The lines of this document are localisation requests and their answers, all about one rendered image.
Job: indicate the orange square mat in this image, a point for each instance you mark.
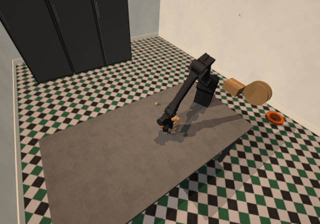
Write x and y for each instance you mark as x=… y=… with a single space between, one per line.
x=176 y=118

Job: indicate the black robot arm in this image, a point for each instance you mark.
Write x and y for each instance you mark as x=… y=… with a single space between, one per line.
x=199 y=70

